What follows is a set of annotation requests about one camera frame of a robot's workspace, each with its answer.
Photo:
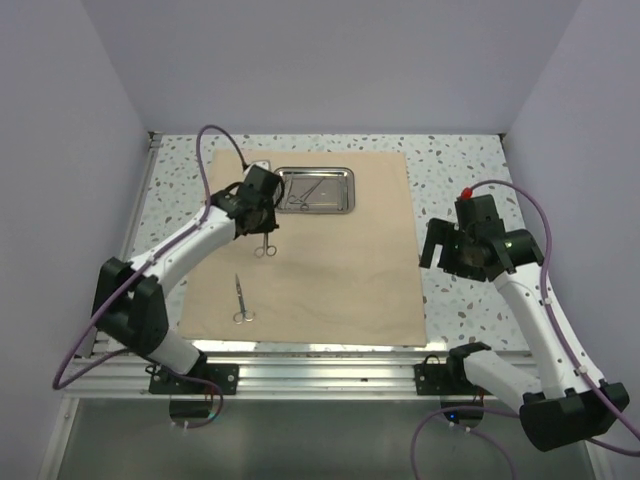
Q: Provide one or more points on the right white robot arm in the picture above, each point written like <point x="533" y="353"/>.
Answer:
<point x="569" y="400"/>

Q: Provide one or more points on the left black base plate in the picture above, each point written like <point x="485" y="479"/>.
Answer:
<point x="203" y="379"/>

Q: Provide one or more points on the steel tweezers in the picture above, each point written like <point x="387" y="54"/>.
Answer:
<point x="300" y="189"/>

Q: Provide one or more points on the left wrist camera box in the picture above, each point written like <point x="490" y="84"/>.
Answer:
<point x="260" y="176"/>

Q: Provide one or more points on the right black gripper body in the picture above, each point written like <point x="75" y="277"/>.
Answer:
<point x="456" y="258"/>

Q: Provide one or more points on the steel instrument tray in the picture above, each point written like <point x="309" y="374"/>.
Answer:
<point x="335" y="196"/>

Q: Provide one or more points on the steel surgical scissors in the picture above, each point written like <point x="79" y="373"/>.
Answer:
<point x="243" y="315"/>

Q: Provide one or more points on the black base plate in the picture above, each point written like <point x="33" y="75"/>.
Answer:
<point x="443" y="377"/>
<point x="203" y="379"/>

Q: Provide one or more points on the beige cloth wrap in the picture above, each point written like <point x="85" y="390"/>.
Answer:
<point x="336" y="279"/>

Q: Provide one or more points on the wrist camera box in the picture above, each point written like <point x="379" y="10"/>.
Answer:
<point x="260" y="176"/>
<point x="478" y="216"/>

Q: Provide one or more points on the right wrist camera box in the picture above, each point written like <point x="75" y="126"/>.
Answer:
<point x="478" y="216"/>

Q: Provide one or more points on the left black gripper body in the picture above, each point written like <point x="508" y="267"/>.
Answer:
<point x="267" y="221"/>

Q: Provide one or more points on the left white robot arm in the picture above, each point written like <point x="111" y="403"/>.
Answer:
<point x="129" y="304"/>

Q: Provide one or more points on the aluminium front rail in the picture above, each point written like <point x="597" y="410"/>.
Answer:
<point x="278" y="376"/>

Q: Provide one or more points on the steel forceps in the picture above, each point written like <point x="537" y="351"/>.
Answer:
<point x="266" y="249"/>

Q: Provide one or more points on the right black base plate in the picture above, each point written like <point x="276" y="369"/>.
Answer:
<point x="443" y="377"/>

